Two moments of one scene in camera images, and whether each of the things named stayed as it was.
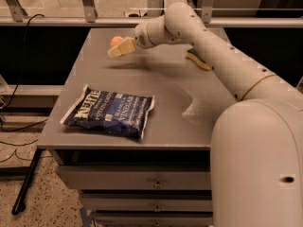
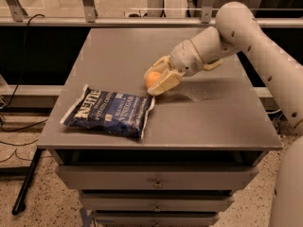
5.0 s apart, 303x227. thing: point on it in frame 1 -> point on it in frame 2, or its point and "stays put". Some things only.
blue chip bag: x=110 y=111 stays put
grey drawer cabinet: x=161 y=180 stays put
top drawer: x=110 y=178 stays put
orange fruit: x=115 y=40 -> x=151 y=78
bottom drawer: x=154 y=221 stays put
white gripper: x=141 y=38 -> x=184 y=58
